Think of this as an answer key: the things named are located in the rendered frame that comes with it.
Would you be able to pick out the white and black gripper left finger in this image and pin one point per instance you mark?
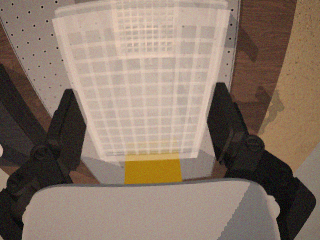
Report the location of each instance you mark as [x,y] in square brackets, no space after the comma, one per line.
[62,148]

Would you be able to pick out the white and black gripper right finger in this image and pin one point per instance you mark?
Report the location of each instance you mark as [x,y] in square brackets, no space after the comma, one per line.
[245,155]

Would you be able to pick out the yellow box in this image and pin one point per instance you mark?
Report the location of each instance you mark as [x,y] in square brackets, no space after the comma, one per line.
[152,171]

